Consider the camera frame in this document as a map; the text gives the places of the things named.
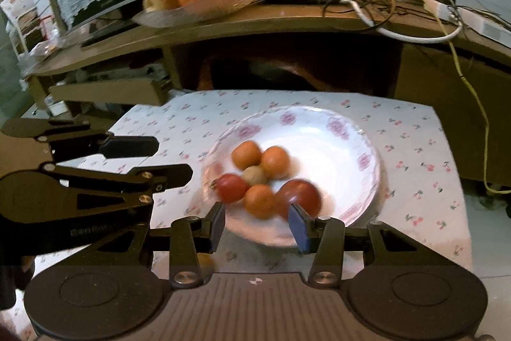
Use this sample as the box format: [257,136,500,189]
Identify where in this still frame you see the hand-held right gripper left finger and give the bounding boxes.
[56,201,226,291]

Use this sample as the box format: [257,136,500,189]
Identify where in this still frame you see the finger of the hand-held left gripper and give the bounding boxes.
[42,164,194,222]
[1,119,161,163]

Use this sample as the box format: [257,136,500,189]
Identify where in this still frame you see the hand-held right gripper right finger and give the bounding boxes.
[287,203,456,290]

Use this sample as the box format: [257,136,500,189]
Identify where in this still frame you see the large dark red tomato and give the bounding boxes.
[275,179,322,221]

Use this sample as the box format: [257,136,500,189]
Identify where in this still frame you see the small red tomato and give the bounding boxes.
[211,173,251,203]

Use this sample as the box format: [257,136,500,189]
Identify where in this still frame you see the small orange tangerine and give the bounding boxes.
[260,145,291,179]
[232,140,263,171]
[243,184,276,220]

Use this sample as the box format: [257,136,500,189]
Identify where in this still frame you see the white floral plate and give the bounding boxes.
[201,105,382,248]

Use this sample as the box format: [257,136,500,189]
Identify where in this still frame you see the wooden pull-out drawer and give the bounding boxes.
[48,79,171,107]

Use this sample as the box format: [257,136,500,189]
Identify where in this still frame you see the cherry print tablecloth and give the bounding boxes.
[10,89,474,341]

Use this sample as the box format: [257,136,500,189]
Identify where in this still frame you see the glass fruit dish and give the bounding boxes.
[132,0,266,28]

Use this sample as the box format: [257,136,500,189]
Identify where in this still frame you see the red and white printed boxes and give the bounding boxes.
[0,0,46,48]

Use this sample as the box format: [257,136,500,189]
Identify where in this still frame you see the wooden television cabinet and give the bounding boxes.
[22,0,511,182]

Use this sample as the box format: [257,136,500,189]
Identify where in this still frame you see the white power strip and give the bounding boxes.
[458,6,511,43]

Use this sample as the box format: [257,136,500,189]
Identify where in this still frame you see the yellow cable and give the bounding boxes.
[444,0,511,195]

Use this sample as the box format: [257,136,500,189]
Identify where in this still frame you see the thick white cable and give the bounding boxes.
[350,0,464,44]

